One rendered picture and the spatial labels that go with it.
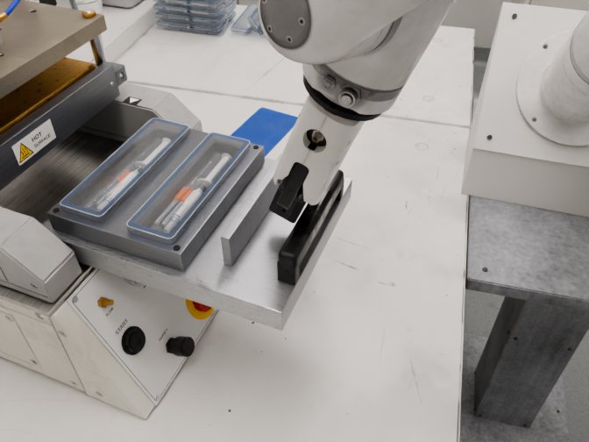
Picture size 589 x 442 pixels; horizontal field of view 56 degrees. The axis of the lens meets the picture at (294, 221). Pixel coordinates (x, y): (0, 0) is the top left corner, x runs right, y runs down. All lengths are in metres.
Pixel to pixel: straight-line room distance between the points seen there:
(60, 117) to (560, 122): 0.74
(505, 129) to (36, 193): 0.72
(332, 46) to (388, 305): 0.54
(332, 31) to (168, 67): 1.11
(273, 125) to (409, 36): 0.79
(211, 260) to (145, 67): 0.92
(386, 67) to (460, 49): 1.12
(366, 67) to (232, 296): 0.26
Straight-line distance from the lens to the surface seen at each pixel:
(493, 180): 1.02
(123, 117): 0.81
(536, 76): 1.01
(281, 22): 0.36
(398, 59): 0.42
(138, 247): 0.59
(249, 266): 0.57
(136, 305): 0.70
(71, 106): 0.72
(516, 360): 1.41
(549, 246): 0.99
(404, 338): 0.80
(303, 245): 0.54
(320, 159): 0.47
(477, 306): 1.87
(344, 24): 0.33
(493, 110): 0.99
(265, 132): 1.15
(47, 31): 0.75
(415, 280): 0.87
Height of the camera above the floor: 1.39
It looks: 43 degrees down
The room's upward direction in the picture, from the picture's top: straight up
